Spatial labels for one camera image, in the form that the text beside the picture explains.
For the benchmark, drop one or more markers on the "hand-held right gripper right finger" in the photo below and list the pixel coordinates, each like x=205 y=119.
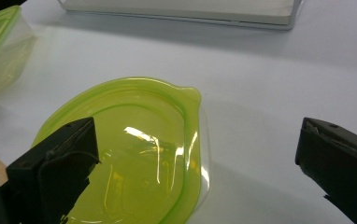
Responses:
x=338 y=165

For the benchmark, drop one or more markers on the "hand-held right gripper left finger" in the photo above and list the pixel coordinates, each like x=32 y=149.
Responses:
x=55 y=168

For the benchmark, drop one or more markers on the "clear plastic food container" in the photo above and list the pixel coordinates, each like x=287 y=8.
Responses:
x=10 y=65
x=205 y=149

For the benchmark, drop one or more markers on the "white flat board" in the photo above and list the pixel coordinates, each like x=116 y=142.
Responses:
x=179 y=9

